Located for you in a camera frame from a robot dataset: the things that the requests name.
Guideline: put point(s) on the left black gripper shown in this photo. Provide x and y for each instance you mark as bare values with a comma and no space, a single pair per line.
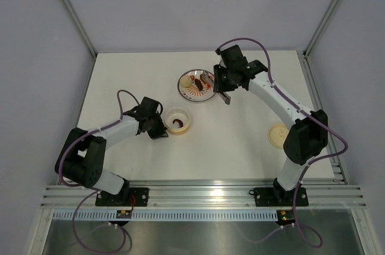
160,132

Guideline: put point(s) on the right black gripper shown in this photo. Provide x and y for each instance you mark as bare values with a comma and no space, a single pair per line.
219,86

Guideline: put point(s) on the metal food tongs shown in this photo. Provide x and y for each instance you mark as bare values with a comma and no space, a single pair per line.
207,78

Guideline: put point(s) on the round beige lunch box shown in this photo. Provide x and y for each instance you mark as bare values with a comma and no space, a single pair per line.
179,113

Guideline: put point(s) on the dark red meat piece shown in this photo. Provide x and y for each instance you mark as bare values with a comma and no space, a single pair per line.
178,123

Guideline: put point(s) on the brown sausage piece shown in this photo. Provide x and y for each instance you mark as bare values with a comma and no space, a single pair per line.
198,84

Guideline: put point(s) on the round beige box lid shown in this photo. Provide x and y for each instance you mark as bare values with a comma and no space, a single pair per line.
277,135

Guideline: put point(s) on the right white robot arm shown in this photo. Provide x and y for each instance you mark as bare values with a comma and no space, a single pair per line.
307,136

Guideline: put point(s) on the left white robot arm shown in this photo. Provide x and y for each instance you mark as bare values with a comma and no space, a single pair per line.
81,160

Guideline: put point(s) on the patterned round plate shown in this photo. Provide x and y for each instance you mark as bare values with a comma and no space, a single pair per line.
191,93

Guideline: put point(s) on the white steamed bun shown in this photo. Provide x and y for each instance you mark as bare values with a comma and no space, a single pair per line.
185,81

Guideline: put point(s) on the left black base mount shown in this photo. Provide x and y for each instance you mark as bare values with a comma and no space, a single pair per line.
136,196

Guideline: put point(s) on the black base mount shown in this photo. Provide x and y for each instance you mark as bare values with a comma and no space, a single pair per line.
136,196
275,197

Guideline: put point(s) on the left aluminium frame post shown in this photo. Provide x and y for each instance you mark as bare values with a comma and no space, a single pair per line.
73,16

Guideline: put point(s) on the aluminium frame post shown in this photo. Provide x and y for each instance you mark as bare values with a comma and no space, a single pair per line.
73,16
323,23

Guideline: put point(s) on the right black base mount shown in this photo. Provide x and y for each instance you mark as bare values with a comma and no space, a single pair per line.
275,197

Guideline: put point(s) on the white slotted cable duct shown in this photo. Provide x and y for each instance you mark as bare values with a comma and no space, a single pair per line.
167,215

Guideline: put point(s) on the right aluminium frame post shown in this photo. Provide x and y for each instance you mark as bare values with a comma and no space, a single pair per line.
323,23

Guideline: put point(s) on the aluminium front rail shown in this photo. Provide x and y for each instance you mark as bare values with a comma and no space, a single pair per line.
211,194

